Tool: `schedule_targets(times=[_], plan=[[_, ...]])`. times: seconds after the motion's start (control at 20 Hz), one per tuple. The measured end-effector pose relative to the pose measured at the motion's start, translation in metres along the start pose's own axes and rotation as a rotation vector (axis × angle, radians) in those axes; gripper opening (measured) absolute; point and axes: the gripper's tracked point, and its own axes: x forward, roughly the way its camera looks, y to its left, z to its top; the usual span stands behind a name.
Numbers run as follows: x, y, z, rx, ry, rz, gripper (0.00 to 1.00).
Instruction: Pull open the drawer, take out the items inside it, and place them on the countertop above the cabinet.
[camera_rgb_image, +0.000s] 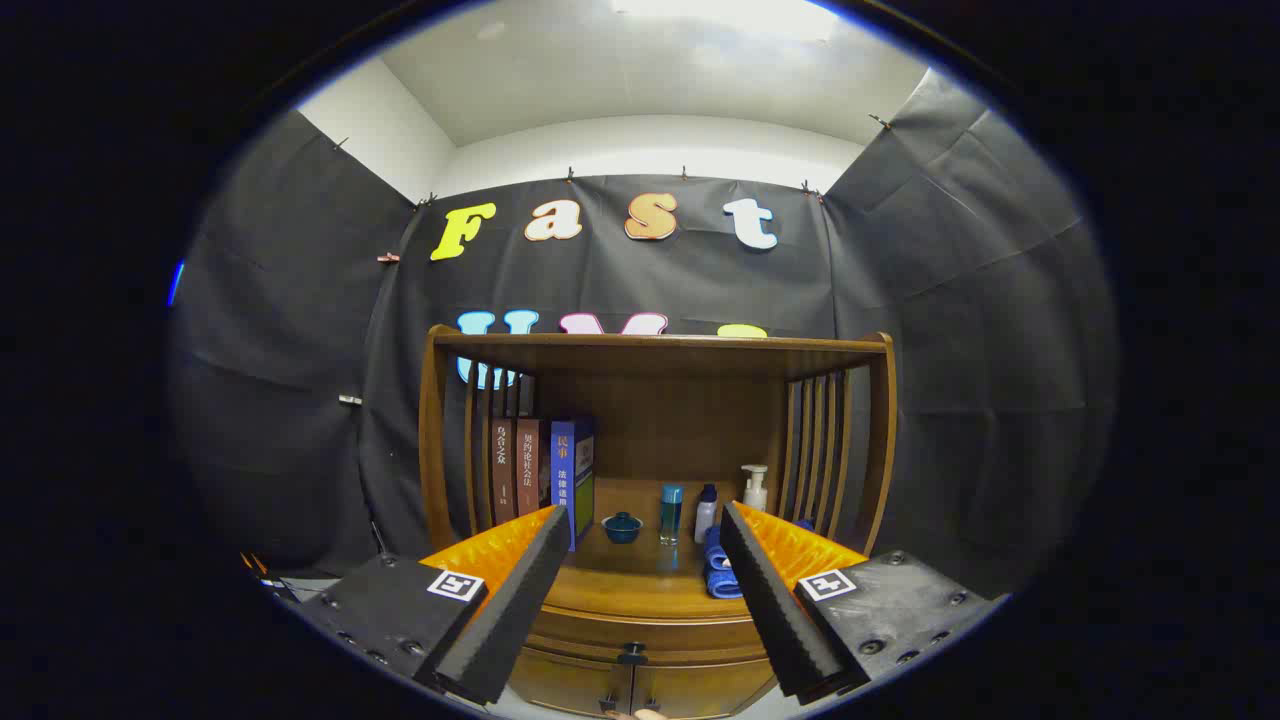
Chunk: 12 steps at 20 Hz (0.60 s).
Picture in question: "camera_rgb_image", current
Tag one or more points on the thick blue book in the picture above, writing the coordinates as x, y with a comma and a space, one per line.
565, 480

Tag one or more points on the blue folded towel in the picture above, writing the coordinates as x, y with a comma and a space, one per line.
718, 575

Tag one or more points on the blue lidded tea bowl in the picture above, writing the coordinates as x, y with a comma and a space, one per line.
622, 528

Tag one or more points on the white bottle blue cap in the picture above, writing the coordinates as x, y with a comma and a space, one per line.
705, 518

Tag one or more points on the wooden countertop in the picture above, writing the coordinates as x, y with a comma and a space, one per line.
650, 570

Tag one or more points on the brown book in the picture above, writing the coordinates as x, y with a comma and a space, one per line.
502, 470
530, 465

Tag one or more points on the white pump bottle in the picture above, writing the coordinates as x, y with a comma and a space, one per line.
755, 492

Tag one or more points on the wooden cabinet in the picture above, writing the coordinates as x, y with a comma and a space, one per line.
680, 420

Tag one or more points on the wooden drawer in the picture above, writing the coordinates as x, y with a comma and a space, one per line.
650, 625

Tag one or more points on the blue glass bottle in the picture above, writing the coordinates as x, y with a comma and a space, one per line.
671, 515

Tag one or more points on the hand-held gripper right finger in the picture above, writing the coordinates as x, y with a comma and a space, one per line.
775, 610

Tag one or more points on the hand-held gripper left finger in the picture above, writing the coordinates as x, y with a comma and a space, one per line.
510, 610

